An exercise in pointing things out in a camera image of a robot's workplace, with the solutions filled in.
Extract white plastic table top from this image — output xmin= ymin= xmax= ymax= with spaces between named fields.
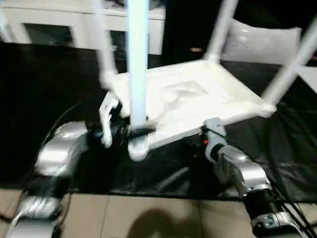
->
xmin=105 ymin=59 xmax=277 ymax=162

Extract white plastic table leg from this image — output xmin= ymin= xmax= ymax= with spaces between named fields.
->
xmin=203 ymin=0 xmax=240 ymax=61
xmin=126 ymin=0 xmax=151 ymax=146
xmin=91 ymin=0 xmax=119 ymax=82
xmin=261 ymin=14 xmax=317 ymax=106

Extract black mat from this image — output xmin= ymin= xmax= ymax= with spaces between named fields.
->
xmin=0 ymin=41 xmax=317 ymax=203

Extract black cabinet blue edge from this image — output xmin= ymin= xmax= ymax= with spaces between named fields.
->
xmin=162 ymin=0 xmax=223 ymax=60

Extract grey pillow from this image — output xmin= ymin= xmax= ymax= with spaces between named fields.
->
xmin=221 ymin=18 xmax=303 ymax=65

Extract white flat board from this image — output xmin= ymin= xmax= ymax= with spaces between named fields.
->
xmin=296 ymin=65 xmax=317 ymax=90

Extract white cabinet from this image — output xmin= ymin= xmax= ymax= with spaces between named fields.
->
xmin=0 ymin=4 xmax=166 ymax=55

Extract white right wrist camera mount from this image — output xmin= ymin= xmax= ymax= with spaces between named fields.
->
xmin=203 ymin=118 xmax=227 ymax=163

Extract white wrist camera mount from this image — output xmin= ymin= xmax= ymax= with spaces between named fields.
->
xmin=99 ymin=93 xmax=119 ymax=149
xmin=203 ymin=118 xmax=227 ymax=163

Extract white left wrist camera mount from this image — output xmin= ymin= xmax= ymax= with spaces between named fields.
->
xmin=99 ymin=93 xmax=119 ymax=149

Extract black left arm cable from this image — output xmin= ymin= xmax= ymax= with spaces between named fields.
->
xmin=42 ymin=99 xmax=105 ymax=149

